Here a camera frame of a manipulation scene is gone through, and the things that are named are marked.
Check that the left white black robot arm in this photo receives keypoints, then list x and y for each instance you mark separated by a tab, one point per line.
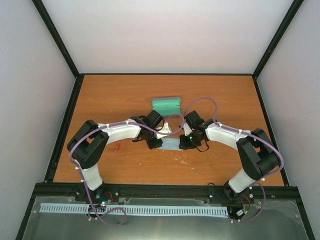
88	144

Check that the light blue cleaning cloth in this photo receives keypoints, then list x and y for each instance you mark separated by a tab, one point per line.
171	144

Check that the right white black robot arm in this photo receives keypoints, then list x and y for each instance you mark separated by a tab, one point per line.
257	154

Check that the right black frame post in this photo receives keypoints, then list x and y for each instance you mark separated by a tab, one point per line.
281	30

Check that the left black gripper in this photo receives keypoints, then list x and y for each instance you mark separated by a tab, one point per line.
156	144

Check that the light blue slotted cable duct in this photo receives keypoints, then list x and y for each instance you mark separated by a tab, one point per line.
140	210

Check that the metal base plate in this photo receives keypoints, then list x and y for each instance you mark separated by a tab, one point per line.
266	220

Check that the black aluminium frame rail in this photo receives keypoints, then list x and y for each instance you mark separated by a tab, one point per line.
211	192

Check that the left black frame post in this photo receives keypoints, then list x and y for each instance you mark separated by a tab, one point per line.
47	20

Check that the grey glasses case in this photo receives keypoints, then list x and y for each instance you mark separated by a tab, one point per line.
167	106

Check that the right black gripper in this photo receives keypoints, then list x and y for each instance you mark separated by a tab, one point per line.
185	145

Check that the pink transparent sunglasses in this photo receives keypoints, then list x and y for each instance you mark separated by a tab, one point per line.
115	148

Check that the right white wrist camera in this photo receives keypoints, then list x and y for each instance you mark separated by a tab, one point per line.
187	130

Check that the black frame post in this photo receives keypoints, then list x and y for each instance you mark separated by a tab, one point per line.
47	20
281	30

